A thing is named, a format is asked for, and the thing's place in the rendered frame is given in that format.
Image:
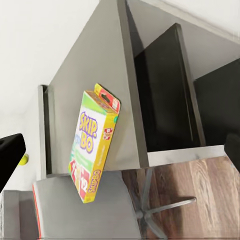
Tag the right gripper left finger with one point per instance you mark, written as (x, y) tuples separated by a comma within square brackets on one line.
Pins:
[(12, 150)]

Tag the tennis ball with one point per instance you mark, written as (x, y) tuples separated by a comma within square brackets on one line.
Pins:
[(24, 160)]

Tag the toy box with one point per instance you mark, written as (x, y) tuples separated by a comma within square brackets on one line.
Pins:
[(18, 215)]

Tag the desk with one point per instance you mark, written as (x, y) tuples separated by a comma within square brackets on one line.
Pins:
[(176, 77)]

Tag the swivel chair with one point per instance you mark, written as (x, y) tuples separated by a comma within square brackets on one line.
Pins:
[(115, 214)]

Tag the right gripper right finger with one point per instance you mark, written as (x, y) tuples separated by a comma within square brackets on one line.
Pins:
[(232, 149)]

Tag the board game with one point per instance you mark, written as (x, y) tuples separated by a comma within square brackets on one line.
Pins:
[(95, 128)]

